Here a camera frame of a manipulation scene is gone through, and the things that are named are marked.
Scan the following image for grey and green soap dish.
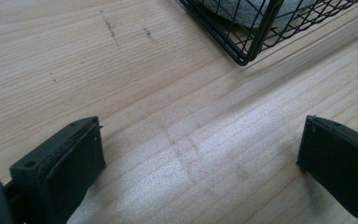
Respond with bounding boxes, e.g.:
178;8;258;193
199;0;315;31

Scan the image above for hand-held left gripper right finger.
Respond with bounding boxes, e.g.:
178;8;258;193
296;114;358;224

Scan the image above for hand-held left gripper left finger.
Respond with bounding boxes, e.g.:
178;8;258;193
8;116;107;224

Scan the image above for black wire basket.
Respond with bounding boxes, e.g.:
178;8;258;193
176;0;358;67

